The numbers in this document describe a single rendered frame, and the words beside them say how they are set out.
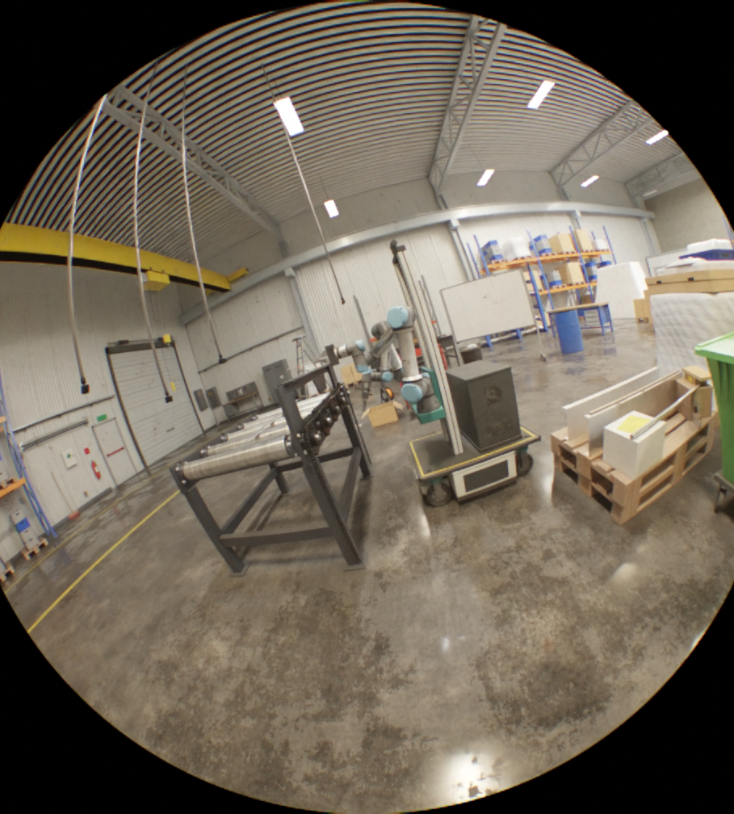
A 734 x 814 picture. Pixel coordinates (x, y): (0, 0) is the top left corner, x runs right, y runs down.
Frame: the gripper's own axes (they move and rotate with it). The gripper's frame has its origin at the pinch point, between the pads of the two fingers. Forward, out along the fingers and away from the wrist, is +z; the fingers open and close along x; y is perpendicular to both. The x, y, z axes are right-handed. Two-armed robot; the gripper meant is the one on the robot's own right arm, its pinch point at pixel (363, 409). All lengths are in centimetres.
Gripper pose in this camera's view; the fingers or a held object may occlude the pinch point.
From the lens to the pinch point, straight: 213.7
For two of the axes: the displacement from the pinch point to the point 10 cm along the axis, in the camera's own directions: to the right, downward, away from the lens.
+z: -0.9, 9.9, 0.6
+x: -0.7, -0.6, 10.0
